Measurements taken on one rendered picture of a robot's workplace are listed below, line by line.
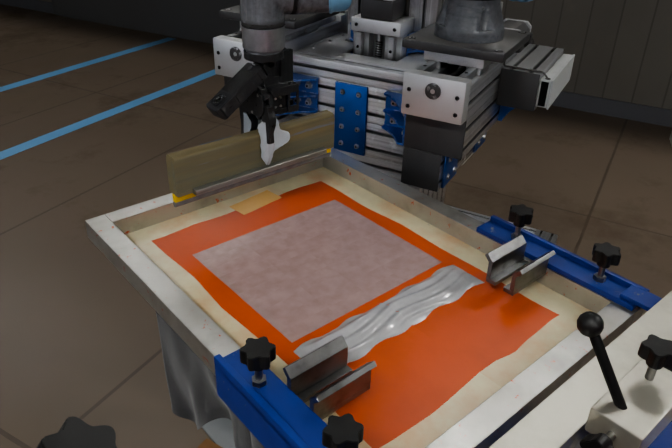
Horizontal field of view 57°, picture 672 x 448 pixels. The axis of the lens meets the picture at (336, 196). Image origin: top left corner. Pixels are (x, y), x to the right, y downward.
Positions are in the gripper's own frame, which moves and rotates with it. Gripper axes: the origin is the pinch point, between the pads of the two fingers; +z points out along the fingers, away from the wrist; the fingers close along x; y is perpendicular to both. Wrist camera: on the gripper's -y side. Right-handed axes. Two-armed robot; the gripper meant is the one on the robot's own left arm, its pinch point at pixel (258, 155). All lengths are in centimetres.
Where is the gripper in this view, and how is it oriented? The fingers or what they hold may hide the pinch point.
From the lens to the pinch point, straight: 118.8
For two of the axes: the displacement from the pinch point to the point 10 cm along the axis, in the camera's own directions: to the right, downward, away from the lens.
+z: -0.2, 8.8, 4.7
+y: 7.6, -2.9, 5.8
